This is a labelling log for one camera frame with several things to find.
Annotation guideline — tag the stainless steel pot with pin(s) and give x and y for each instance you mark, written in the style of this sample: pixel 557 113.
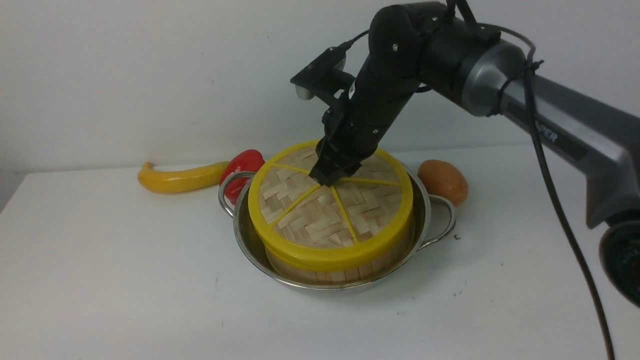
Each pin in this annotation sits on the stainless steel pot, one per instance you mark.
pixel 253 249

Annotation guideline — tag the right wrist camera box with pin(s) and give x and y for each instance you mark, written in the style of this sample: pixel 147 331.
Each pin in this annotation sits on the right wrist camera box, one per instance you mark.
pixel 323 77

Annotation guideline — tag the brown potato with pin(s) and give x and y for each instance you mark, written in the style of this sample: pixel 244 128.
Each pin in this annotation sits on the brown potato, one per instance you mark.
pixel 443 179

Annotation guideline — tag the yellow bamboo steamer basket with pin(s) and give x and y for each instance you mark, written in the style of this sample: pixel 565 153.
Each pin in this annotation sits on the yellow bamboo steamer basket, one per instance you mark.
pixel 365 272

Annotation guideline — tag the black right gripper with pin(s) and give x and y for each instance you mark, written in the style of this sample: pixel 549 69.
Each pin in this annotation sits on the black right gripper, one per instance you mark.
pixel 343 147

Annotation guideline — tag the yellow rimmed woven steamer lid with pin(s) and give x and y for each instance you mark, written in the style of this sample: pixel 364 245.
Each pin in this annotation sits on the yellow rimmed woven steamer lid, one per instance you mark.
pixel 329 228

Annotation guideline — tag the yellow squash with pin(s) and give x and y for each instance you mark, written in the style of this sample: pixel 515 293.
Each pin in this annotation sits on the yellow squash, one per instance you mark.
pixel 181 181

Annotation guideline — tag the red bell pepper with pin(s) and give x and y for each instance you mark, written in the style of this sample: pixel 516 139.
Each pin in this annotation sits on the red bell pepper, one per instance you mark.
pixel 251 161

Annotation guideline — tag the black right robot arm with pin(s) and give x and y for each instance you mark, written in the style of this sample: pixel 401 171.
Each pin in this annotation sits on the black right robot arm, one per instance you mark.
pixel 440 47

